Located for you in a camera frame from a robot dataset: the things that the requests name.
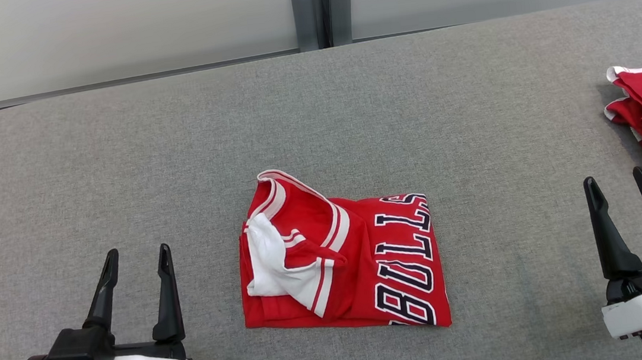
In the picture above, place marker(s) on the red basketball jersey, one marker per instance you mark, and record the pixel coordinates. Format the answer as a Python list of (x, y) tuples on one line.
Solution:
[(354, 272)]

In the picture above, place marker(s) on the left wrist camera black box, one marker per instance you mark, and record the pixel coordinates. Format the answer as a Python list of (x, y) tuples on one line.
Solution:
[(80, 354)]

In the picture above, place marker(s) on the grey double partition post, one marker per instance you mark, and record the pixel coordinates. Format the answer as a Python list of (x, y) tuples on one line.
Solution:
[(303, 15)]

